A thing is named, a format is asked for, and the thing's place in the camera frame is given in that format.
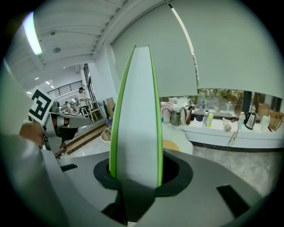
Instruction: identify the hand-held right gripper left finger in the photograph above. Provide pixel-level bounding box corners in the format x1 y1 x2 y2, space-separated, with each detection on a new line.
57 153 129 225

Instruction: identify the white window ledge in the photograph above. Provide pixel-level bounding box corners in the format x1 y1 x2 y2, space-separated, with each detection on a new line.
161 119 284 153

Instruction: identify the pile of pale clothes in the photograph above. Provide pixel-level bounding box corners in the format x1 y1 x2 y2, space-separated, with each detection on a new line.
163 95 191 111

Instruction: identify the white bead chain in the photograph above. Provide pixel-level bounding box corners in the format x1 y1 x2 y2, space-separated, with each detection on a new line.
228 126 241 147

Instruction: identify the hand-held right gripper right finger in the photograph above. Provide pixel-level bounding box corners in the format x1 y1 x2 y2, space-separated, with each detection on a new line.
121 148 263 227

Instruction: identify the brown wooden step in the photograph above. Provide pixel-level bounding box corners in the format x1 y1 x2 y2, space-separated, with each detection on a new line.
54 121 108 160

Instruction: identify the pale green bottle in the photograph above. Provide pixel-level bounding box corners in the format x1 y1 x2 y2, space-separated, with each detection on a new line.
260 115 271 131

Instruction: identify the beige bag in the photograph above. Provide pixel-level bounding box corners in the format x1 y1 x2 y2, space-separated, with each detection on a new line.
180 106 195 126

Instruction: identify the white roller blind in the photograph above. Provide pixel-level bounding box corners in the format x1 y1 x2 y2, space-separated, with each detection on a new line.
110 0 198 98
168 0 284 99

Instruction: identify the window with black frame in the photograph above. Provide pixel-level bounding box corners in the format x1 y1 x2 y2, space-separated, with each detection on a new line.
159 88 284 118

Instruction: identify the green book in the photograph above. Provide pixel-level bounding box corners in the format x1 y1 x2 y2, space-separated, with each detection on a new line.
109 43 164 192

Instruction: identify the brown woven bag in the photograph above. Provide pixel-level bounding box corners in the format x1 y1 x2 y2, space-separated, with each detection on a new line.
268 110 284 131

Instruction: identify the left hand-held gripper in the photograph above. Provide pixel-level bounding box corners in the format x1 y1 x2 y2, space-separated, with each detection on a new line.
28 86 92 156

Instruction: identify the long ceiling light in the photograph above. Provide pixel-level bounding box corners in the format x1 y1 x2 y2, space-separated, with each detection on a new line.
23 12 43 56

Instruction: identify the tall patterned bottle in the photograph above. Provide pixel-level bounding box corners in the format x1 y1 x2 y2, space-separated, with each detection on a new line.
237 112 246 130

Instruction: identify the pink clothing pile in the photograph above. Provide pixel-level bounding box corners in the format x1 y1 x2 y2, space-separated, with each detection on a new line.
160 102 178 125

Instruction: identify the person's white shirt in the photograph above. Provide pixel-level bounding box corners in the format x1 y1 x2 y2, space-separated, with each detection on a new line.
0 133 105 224

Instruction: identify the olive green bag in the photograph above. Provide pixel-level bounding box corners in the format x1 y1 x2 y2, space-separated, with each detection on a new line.
170 110 181 126

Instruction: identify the yellow-green bottle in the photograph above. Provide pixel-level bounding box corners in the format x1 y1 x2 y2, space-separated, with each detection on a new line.
206 113 215 128

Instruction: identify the white figurine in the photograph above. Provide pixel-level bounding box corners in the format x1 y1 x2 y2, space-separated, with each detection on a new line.
222 117 233 132

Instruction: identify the white and yellow round sofa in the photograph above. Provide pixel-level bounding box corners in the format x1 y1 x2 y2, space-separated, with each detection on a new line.
162 128 193 156

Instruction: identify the brown board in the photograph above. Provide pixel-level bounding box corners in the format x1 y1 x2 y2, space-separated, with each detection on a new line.
106 97 115 118

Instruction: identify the steel kettle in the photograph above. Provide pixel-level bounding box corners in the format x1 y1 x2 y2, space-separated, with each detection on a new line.
244 112 257 130

